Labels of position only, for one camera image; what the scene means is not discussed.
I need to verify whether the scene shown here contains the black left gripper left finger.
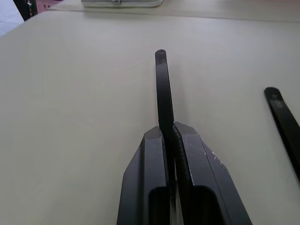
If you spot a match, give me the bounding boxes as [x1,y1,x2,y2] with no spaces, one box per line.
[116,126,176,225]

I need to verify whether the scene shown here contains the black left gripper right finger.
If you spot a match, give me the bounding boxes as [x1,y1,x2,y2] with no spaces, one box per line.
[172,121,253,225]

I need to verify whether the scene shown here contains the white flat case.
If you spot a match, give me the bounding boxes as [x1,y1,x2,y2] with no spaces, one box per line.
[81,0,164,8]

